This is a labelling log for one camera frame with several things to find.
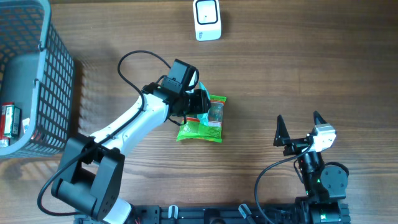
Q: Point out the green snack bag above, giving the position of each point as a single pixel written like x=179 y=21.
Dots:
x=195 y=129

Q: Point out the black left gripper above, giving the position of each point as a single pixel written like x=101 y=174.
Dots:
x=203 y=104

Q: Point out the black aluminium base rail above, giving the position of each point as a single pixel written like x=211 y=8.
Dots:
x=277 y=213

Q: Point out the red white box in basket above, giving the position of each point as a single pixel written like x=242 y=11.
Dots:
x=4 y=141

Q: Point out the green white box in basket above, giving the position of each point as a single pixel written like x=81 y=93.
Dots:
x=12 y=120

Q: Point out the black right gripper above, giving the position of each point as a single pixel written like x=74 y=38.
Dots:
x=283 y=137

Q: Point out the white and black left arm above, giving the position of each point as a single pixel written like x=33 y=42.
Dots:
x=91 y=168

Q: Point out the white barcode scanner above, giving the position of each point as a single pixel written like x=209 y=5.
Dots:
x=207 y=19

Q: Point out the dark grey plastic basket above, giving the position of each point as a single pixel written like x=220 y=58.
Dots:
x=37 y=76

